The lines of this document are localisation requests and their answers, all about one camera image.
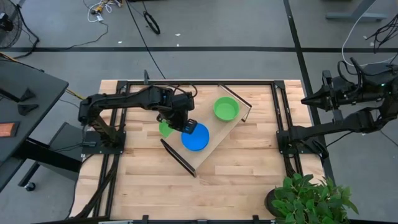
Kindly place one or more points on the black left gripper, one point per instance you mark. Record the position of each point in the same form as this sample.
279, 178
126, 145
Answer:
174, 118

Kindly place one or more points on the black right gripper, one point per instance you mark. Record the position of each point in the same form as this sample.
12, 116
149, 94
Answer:
335, 96

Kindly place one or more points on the blue plastic mini bowl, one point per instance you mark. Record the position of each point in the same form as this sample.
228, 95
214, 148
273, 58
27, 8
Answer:
197, 140

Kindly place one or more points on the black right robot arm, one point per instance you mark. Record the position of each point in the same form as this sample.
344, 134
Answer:
326, 127

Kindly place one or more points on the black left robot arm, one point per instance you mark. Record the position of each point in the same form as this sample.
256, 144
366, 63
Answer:
124, 98

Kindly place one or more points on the wooden shelf riser black legs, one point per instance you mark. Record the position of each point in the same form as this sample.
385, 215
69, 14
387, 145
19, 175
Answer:
214, 133

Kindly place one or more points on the grey desk foot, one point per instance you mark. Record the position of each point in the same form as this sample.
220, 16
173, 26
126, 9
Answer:
354, 15

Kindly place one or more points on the green leafy plant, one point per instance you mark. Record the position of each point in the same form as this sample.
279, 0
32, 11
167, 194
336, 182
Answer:
311, 202

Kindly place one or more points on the black plant pot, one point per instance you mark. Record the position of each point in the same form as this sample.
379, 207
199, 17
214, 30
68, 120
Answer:
269, 202

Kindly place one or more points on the black monitor stand foot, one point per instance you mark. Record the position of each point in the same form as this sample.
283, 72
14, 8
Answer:
26, 94
28, 109

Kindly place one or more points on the black desk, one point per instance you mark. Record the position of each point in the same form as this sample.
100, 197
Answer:
25, 81

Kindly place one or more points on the orange pad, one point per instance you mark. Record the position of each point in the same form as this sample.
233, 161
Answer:
7, 129

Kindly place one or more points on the black floor fan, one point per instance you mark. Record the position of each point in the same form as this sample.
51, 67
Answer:
3, 23

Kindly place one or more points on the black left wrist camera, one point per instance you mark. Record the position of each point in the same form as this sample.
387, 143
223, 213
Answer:
189, 126

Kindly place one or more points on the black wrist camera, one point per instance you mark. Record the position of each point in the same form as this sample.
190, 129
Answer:
189, 126
349, 88

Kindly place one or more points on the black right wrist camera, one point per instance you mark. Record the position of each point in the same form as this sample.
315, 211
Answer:
349, 88

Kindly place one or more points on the black aluminium rig frame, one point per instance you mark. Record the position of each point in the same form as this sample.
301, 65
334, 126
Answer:
199, 82

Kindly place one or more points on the black frame bracket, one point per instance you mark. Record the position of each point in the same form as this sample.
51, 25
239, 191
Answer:
146, 76

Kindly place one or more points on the silver aluminium bracket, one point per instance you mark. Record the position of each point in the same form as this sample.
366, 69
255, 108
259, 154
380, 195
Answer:
115, 222

